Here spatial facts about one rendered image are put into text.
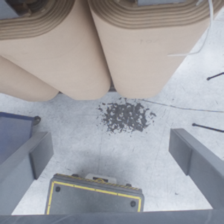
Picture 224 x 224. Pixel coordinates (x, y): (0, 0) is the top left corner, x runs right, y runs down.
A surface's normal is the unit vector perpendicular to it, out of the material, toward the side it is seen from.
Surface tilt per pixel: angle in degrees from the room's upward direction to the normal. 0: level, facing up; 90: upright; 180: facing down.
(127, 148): 0
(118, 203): 0
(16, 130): 0
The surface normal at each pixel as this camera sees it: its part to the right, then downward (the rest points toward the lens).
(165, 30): 0.00, 0.99
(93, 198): -0.11, -0.14
